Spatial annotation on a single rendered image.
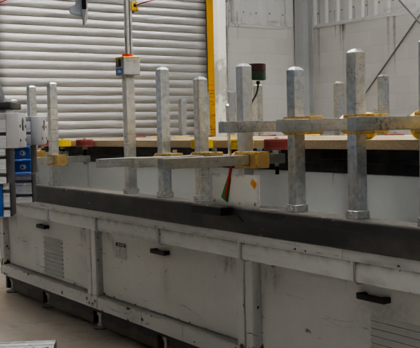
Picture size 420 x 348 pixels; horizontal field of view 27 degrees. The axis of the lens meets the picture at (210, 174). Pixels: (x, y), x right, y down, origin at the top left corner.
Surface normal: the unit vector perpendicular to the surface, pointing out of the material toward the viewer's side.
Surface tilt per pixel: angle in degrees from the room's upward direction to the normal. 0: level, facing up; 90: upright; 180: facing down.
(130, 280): 89
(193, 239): 90
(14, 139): 90
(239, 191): 90
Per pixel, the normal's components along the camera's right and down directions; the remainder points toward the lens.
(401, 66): -0.83, 0.05
